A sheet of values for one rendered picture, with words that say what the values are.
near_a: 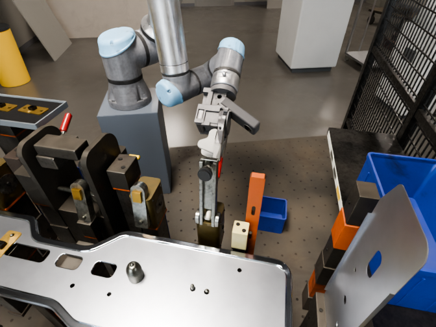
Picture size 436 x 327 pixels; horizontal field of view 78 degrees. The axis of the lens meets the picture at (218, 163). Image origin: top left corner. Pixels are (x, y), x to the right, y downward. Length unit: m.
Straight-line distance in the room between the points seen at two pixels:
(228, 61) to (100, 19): 5.59
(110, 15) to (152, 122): 5.31
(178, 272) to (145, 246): 0.11
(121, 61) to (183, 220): 0.61
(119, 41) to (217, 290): 0.73
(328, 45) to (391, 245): 4.05
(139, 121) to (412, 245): 0.83
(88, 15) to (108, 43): 5.38
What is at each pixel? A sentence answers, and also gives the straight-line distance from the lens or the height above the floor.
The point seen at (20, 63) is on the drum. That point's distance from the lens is 4.60.
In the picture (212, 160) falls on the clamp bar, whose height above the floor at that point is 1.21.
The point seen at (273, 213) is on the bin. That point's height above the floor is 0.70.
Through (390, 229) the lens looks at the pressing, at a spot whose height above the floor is 1.29.
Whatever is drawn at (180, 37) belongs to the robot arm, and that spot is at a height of 1.37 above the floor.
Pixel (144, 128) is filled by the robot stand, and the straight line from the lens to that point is 0.98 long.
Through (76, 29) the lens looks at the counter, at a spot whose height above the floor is 0.15.
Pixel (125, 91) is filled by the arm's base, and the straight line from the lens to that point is 0.96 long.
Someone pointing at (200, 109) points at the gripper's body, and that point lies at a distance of 0.68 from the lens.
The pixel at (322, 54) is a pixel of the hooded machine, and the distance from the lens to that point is 4.35.
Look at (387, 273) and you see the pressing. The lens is 0.39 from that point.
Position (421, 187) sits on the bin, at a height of 1.07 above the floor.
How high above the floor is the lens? 1.56
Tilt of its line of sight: 41 degrees down
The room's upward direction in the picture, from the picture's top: straight up
